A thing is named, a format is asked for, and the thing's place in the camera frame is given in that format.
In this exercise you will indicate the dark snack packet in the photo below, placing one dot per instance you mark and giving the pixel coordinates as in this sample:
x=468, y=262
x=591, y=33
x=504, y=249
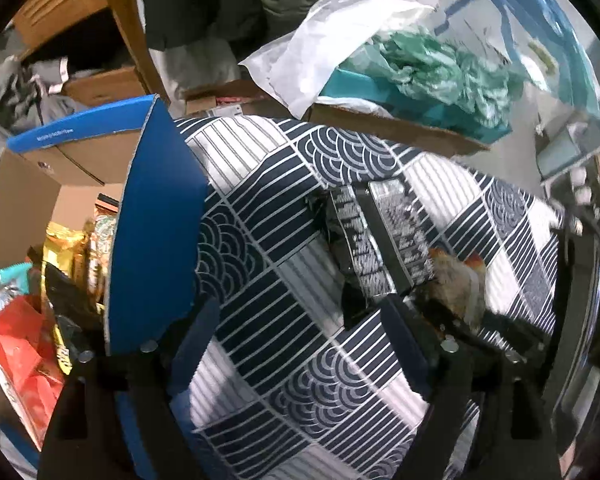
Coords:
x=72, y=305

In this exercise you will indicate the teal snack packet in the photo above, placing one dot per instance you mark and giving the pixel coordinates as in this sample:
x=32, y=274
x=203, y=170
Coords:
x=5, y=280

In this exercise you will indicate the light grey cloth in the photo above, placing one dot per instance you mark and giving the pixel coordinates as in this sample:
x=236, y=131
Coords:
x=195, y=70

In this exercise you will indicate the grey garment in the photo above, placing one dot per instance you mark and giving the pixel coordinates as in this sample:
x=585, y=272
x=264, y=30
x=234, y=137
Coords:
x=10, y=95

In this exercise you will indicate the black snack packet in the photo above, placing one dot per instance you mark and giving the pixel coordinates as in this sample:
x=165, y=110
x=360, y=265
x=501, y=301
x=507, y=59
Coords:
x=400, y=230
x=355, y=240

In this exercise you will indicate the red snack packet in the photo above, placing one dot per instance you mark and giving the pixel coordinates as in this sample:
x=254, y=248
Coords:
x=22, y=355

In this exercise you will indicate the blue white plastic bag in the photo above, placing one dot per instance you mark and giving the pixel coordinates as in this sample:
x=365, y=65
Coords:
x=480, y=20

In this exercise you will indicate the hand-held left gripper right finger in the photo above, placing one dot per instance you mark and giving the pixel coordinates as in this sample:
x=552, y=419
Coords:
x=405, y=340

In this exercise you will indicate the dark green jacket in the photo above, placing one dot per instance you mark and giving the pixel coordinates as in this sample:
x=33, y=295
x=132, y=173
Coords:
x=205, y=0

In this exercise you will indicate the green plastic bag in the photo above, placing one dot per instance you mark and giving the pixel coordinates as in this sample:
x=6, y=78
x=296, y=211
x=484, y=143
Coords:
x=430, y=70

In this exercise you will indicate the navy white patterned tablecloth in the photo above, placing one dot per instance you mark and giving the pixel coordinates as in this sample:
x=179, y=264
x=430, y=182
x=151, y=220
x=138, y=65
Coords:
x=290, y=320

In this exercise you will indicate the teal box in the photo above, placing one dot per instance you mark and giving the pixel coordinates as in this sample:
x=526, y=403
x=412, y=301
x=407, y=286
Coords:
x=360, y=87

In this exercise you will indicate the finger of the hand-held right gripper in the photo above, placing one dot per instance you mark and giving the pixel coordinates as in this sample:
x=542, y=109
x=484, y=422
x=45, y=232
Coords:
x=515, y=332

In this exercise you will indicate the blue cardboard box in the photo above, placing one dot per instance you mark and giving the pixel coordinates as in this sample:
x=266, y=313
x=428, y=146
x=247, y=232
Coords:
x=155, y=200

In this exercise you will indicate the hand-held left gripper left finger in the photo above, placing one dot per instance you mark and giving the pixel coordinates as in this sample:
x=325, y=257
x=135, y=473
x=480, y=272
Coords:
x=200, y=330

